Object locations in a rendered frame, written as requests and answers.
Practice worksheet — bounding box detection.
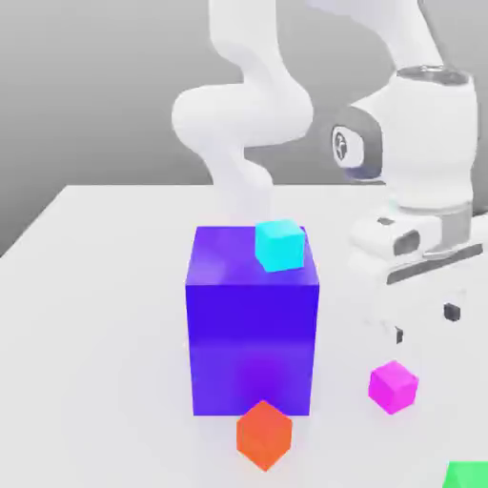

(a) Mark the small cyan cube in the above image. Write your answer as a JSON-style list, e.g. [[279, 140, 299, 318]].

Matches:
[[254, 218, 307, 274]]

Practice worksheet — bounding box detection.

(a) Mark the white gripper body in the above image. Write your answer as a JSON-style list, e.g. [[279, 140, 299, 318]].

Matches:
[[348, 243, 488, 325]]

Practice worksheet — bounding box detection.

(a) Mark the small orange cube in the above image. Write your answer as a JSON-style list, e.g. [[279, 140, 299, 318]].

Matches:
[[235, 399, 294, 474]]

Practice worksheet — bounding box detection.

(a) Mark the small green cube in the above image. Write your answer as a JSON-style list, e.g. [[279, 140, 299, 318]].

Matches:
[[441, 460, 488, 488]]

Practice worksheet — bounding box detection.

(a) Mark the large purple box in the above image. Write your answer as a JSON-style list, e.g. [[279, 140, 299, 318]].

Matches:
[[185, 225, 320, 417]]

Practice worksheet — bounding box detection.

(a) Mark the small magenta cube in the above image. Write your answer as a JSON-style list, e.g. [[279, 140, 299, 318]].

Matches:
[[367, 359, 420, 417]]

